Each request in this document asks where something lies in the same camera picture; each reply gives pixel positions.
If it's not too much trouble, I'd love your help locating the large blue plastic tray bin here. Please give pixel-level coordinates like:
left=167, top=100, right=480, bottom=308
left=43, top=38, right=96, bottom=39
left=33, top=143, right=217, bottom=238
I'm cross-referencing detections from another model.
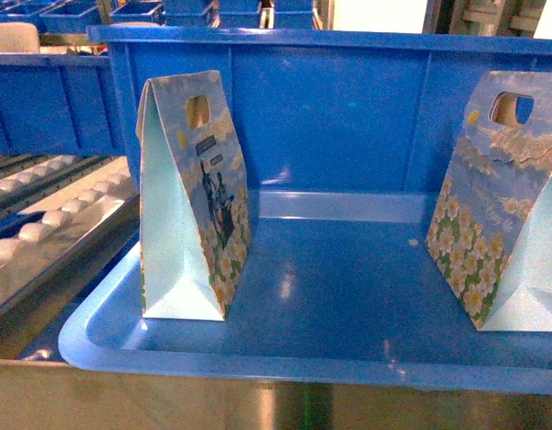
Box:
left=59, top=26, right=552, bottom=395

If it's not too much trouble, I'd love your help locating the white roller conveyor track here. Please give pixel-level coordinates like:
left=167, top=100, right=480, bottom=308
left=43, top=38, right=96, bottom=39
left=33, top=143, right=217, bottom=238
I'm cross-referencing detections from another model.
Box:
left=0, top=158, right=135, bottom=316

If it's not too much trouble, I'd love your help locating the grey office chair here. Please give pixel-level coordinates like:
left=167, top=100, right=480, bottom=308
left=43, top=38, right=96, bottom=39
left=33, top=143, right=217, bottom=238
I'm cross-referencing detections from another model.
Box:
left=0, top=21, right=40, bottom=54

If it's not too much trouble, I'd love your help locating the blue bin on left conveyor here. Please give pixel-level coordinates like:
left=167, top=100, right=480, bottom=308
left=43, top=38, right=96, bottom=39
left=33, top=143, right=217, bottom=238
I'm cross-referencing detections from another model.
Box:
left=0, top=54, right=125, bottom=156

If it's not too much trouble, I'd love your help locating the flower gift bag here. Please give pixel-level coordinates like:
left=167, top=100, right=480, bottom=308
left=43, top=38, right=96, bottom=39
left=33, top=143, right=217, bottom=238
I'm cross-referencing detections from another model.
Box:
left=426, top=71, right=552, bottom=332
left=136, top=70, right=252, bottom=321

